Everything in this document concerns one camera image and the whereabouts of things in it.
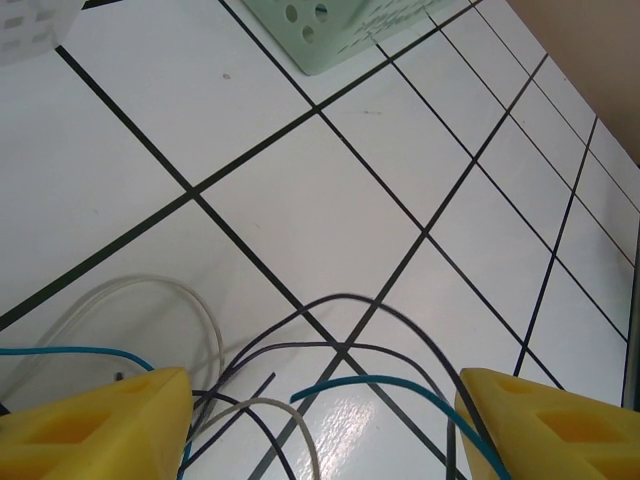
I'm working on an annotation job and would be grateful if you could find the white thin cable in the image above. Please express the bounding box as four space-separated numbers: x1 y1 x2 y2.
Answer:
37 272 225 387
197 396 322 480

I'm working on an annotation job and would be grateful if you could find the white plastic mesh basket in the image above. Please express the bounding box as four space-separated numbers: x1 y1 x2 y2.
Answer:
0 0 84 69

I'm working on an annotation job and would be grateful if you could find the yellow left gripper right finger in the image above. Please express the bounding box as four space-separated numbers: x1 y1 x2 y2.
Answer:
453 367 640 480

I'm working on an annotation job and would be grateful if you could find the mint green perforated basket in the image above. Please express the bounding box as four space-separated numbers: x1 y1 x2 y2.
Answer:
238 0 482 77

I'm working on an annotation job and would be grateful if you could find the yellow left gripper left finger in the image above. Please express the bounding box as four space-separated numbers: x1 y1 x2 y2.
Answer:
0 366 194 480

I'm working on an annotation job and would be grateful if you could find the dark purple thin cable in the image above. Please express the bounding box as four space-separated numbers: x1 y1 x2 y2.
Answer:
189 340 459 480
188 371 278 462
199 293 512 480

